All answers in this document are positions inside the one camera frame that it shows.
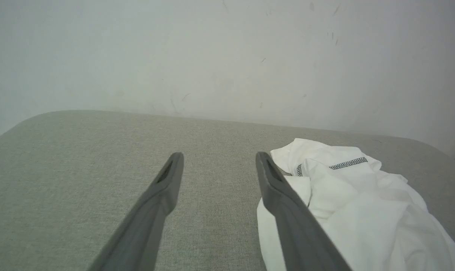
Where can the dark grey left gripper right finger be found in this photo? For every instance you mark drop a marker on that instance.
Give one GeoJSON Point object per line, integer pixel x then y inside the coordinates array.
{"type": "Point", "coordinates": [291, 218]}

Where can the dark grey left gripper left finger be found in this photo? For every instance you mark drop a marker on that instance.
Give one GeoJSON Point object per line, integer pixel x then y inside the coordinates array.
{"type": "Point", "coordinates": [152, 210]}

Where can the white garment with grey stitching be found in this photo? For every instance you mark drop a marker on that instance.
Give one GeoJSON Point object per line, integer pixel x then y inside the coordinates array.
{"type": "Point", "coordinates": [366, 214]}

